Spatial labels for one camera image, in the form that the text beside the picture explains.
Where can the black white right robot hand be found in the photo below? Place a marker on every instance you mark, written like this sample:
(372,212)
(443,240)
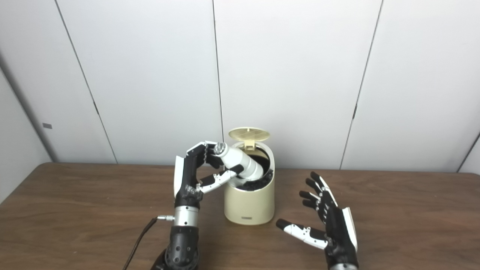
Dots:
(339,232)

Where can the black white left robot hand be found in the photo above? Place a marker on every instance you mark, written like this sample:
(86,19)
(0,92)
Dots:
(185,180)

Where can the small white plastic bottle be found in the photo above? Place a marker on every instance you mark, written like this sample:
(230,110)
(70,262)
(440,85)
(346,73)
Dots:
(240,159)

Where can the cream-colored bin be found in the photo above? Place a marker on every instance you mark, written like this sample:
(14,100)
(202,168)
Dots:
(249,206)

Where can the cream round bin lid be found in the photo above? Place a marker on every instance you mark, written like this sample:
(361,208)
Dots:
(249,133)

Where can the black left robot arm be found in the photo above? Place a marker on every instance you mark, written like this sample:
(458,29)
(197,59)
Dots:
(183,240)

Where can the black bin liner bag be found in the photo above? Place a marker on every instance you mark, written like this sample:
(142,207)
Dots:
(258,184)

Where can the small grey wall tag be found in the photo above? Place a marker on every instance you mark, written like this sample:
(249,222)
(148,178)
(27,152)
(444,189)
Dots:
(47,126)

